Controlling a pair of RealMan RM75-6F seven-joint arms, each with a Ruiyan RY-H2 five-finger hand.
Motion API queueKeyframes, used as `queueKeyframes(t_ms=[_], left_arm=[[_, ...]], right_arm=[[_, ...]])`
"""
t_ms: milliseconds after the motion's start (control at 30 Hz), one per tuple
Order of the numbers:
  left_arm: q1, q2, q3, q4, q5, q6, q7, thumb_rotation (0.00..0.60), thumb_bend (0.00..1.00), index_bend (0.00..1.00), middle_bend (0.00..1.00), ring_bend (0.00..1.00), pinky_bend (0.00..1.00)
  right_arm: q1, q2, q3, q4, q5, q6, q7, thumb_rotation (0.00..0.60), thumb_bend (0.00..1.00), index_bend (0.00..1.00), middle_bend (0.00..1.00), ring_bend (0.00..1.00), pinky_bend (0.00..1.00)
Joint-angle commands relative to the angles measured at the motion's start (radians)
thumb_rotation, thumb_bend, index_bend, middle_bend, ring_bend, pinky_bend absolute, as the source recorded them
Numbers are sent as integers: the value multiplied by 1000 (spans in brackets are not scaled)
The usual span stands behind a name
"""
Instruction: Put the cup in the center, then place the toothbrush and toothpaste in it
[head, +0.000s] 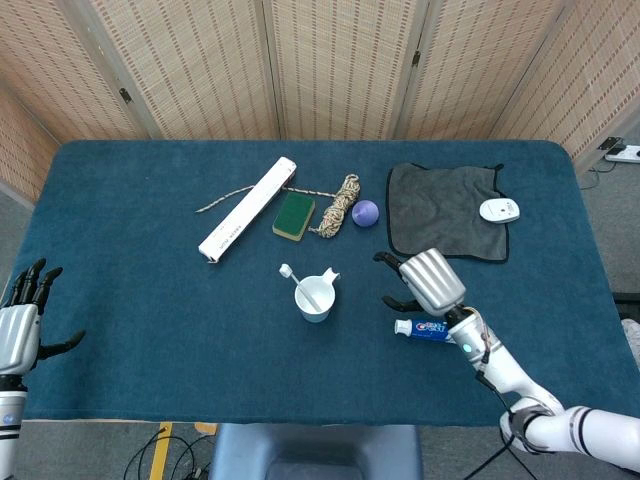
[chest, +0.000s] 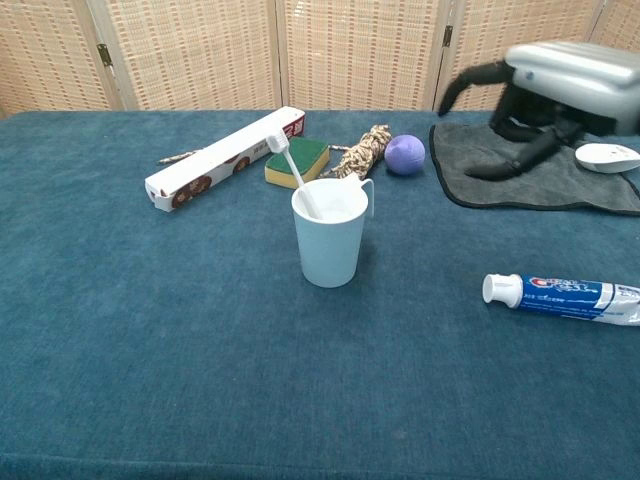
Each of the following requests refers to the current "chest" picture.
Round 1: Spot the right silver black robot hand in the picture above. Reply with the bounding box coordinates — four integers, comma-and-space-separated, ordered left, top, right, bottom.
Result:
437, 40, 640, 183

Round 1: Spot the blue white toothpaste tube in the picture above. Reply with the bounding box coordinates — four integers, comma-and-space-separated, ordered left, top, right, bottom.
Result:
481, 272, 640, 328

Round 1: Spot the white toothbrush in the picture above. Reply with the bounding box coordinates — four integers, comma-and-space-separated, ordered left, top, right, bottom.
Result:
264, 133, 327, 222

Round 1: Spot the white plastic cup with handle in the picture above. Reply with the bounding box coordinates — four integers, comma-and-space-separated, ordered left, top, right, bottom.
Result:
290, 175, 377, 290

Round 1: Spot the white computer mouse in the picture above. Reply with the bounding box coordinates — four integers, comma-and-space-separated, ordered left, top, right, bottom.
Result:
573, 142, 640, 175

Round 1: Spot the grey cloth with black trim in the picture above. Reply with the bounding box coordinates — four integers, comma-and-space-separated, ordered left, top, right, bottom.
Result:
428, 121, 640, 218

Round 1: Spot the purple ball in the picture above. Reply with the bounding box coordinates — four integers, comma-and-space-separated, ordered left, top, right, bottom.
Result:
383, 133, 427, 177

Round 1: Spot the bamboo folding screen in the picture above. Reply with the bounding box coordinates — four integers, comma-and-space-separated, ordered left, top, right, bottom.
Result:
0, 0, 640, 121

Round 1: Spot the yellow green scrub sponge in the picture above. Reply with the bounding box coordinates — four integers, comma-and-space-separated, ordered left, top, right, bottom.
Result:
263, 135, 332, 192

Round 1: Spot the long white cardboard wrap box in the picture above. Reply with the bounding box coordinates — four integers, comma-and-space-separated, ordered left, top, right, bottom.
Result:
144, 105, 308, 214

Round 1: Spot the blue tablecloth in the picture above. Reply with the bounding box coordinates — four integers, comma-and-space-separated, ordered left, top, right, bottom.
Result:
0, 108, 640, 480

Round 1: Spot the beige braided rope bundle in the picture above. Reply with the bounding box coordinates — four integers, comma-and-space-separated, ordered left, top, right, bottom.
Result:
158, 123, 393, 182

